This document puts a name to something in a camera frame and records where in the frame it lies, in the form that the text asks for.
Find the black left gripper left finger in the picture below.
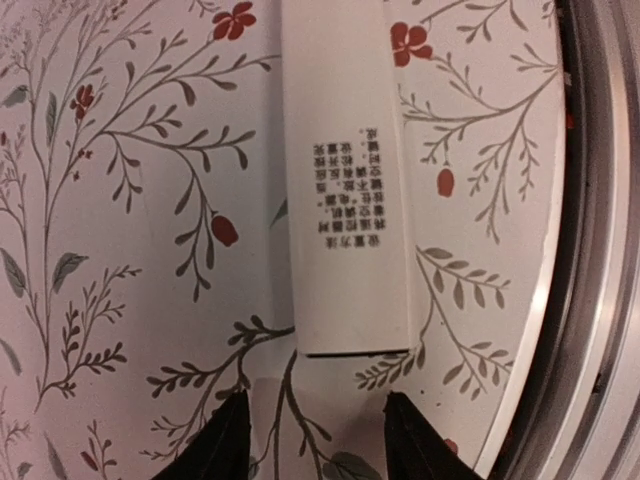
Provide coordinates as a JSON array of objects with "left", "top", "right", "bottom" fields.
[{"left": 153, "top": 391, "right": 251, "bottom": 480}]

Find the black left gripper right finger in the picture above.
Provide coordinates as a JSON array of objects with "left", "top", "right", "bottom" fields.
[{"left": 384, "top": 392, "right": 480, "bottom": 480}]

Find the white remote control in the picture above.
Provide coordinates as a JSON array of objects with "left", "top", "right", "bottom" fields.
[{"left": 281, "top": 1, "right": 417, "bottom": 357}]

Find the floral patterned table mat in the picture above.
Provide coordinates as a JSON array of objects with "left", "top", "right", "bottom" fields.
[{"left": 1, "top": 1, "right": 565, "bottom": 479}]

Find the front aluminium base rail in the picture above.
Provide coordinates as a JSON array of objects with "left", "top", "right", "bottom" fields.
[{"left": 476, "top": 1, "right": 639, "bottom": 479}]

